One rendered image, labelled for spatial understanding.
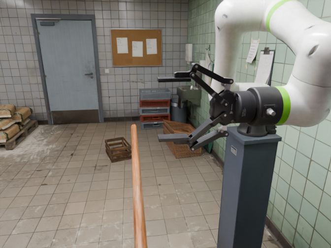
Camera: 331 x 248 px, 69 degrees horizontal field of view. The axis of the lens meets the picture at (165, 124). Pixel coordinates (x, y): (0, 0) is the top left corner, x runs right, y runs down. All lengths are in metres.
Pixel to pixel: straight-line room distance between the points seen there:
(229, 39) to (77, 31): 4.44
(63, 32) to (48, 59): 0.61
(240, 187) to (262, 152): 0.21
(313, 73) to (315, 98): 0.06
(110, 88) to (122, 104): 0.44
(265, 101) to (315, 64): 0.12
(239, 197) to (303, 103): 0.82
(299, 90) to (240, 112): 0.14
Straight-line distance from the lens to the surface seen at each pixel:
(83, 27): 5.21
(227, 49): 1.01
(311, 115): 0.63
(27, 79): 5.59
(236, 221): 1.43
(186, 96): 4.19
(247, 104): 0.56
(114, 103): 5.32
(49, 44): 5.35
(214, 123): 0.56
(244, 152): 1.22
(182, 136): 0.56
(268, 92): 0.58
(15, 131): 4.83
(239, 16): 0.95
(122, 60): 5.16
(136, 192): 0.76
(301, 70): 0.60
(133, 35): 5.15
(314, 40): 0.59
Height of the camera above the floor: 1.63
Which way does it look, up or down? 18 degrees down
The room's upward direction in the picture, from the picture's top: straight up
